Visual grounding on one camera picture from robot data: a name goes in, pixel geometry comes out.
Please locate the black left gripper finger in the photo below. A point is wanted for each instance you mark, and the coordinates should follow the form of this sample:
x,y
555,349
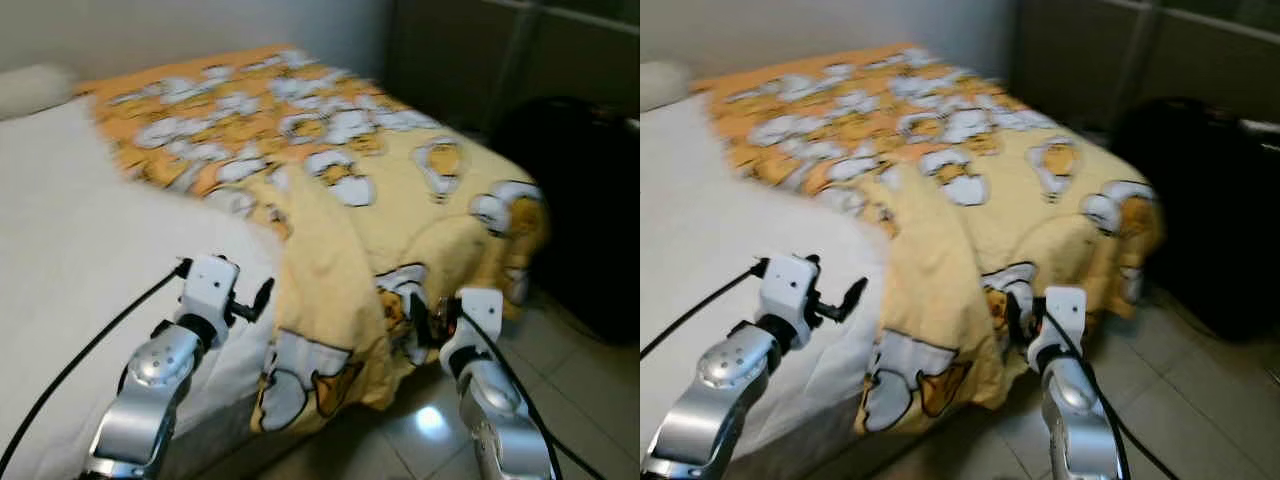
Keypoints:
x,y
852,294
263,294

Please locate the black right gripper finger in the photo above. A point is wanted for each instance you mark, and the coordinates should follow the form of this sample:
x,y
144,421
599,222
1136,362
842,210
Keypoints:
x,y
1014,316
421,316

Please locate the orange cartoon print quilt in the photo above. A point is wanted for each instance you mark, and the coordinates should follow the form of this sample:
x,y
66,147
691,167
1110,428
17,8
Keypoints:
x,y
950,130
330,130

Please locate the white quilted mattress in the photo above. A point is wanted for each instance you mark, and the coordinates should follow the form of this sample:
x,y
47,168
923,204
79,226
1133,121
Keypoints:
x,y
720,220
80,230

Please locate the black suitcase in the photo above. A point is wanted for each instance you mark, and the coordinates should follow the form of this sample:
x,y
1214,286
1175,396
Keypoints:
x,y
580,220
1200,220

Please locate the dark panelled wardrobe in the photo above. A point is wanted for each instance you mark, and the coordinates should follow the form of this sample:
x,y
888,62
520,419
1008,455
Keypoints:
x,y
450,60
1080,60

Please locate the silver metal bar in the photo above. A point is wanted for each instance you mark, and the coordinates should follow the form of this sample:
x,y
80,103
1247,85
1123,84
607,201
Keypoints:
x,y
1258,126

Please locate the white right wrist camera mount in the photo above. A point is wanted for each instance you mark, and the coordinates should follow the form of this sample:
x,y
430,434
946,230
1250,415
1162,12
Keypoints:
x,y
1065,312
480,315

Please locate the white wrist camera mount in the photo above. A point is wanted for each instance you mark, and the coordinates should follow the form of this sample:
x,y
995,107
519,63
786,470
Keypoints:
x,y
785,285
480,315
208,285
1065,312

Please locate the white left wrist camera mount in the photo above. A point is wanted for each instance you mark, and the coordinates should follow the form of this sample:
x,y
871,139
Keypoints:
x,y
785,285
208,285

